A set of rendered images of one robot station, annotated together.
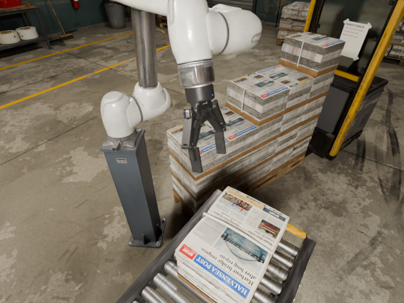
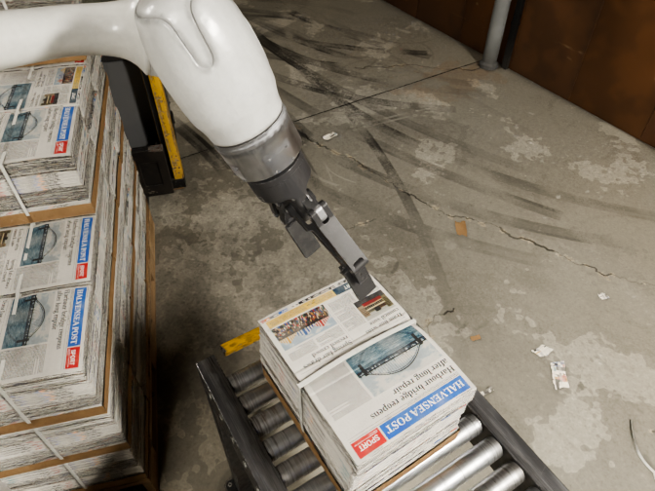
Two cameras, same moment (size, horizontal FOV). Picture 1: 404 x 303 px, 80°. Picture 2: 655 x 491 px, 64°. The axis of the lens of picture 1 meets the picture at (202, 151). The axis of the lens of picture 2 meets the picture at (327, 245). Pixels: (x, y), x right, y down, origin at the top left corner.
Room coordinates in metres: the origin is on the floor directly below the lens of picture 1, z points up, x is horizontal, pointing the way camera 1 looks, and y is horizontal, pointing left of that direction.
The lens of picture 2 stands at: (0.33, 0.45, 1.94)
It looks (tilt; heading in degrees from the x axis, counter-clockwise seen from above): 45 degrees down; 292
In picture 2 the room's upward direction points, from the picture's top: straight up
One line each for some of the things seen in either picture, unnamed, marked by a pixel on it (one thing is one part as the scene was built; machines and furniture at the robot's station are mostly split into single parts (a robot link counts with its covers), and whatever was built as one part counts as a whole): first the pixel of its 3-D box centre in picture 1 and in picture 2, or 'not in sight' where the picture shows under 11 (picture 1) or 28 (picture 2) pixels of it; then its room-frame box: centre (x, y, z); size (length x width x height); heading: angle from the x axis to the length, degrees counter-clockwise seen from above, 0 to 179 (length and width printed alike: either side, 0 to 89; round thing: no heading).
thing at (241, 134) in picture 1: (237, 156); (78, 306); (1.63, -0.31, 0.42); 1.17 x 0.39 x 0.83; 126
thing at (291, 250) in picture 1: (253, 228); (308, 345); (0.67, -0.26, 0.77); 0.47 x 0.05 x 0.05; 54
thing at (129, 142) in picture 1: (121, 136); not in sight; (1.10, 0.46, 1.03); 0.22 x 0.18 x 0.06; 176
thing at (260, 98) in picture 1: (255, 98); (23, 167); (1.71, -0.42, 0.95); 0.38 x 0.29 x 0.23; 36
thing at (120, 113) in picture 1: (118, 112); not in sight; (1.12, 0.45, 1.17); 0.18 x 0.16 x 0.22; 128
